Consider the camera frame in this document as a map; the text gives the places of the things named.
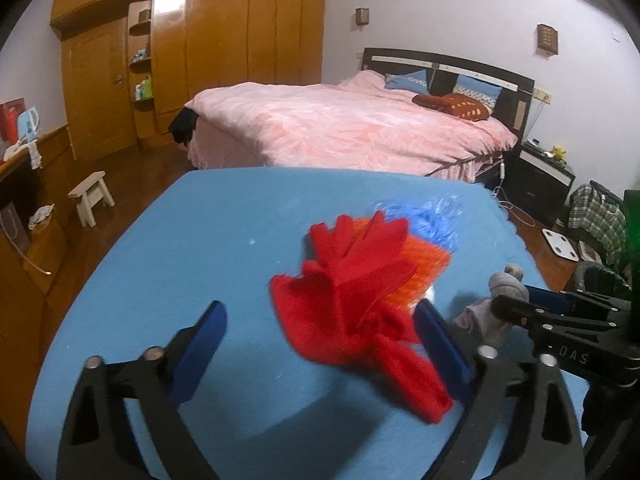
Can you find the small wall lamp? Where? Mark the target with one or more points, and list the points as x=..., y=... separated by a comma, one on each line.
x=362, y=16

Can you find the dark wooden bed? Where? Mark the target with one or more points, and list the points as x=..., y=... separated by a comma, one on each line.
x=510, y=95

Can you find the blue plastic bag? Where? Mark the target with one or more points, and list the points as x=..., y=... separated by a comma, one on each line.
x=435, y=225

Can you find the wall power outlet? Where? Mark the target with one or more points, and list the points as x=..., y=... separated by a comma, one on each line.
x=543, y=95

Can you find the red gloves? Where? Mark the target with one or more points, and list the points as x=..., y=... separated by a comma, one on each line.
x=350, y=310

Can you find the wooden door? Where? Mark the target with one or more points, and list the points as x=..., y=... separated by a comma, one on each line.
x=95, y=90

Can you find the dark nightstand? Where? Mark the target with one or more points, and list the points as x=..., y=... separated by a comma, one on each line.
x=535, y=185

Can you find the white cloth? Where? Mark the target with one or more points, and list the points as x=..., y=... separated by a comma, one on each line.
x=35, y=155

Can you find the wooden wardrobe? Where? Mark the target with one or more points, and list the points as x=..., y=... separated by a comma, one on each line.
x=225, y=35

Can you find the plaid cloth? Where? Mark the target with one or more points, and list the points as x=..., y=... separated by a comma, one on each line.
x=595, y=220

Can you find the grey sock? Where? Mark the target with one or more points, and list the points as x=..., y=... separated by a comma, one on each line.
x=505, y=285

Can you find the white bed controller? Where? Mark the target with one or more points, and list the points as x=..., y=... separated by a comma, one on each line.
x=502, y=169

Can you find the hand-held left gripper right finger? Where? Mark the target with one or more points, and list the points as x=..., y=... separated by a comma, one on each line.
x=442, y=345

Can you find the group of small bottles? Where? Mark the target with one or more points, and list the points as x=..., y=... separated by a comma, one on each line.
x=141, y=55

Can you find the green bottles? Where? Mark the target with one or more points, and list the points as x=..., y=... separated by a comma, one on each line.
x=143, y=89

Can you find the red picture box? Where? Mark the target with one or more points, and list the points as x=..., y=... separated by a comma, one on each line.
x=12, y=104

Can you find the white scale with red top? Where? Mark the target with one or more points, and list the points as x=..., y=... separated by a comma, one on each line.
x=590, y=252

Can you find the yellow plush toy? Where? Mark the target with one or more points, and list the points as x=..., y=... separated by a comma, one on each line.
x=557, y=152

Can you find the white bathroom scale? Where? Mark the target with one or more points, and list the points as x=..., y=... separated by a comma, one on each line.
x=561, y=244

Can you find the blue pillow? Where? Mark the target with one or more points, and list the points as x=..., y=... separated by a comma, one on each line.
x=405, y=82
x=475, y=87

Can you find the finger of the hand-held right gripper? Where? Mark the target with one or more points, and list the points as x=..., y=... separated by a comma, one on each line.
x=517, y=312
x=547, y=296

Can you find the small brown box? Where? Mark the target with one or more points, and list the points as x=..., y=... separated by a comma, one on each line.
x=144, y=15

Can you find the large wall lamp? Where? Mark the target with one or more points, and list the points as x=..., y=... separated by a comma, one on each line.
x=548, y=38

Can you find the blue felt table cloth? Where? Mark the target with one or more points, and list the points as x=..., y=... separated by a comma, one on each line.
x=200, y=240

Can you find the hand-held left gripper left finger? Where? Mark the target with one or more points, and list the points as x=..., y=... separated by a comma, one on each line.
x=200, y=345

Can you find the pink blanket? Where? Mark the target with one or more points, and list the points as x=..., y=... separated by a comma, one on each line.
x=325, y=125

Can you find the light blue kettle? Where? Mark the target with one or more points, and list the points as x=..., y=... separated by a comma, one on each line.
x=29, y=124

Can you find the small wooden stool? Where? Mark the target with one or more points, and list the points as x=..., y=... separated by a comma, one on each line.
x=90, y=192

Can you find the brown dotted pillow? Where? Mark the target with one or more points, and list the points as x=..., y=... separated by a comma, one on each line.
x=460, y=107

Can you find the black cloth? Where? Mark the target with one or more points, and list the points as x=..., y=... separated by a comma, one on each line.
x=184, y=127

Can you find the orange mesh bag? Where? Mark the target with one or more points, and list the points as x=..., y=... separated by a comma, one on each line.
x=427, y=260

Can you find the wooden side cabinet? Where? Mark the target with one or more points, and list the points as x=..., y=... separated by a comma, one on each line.
x=50, y=160

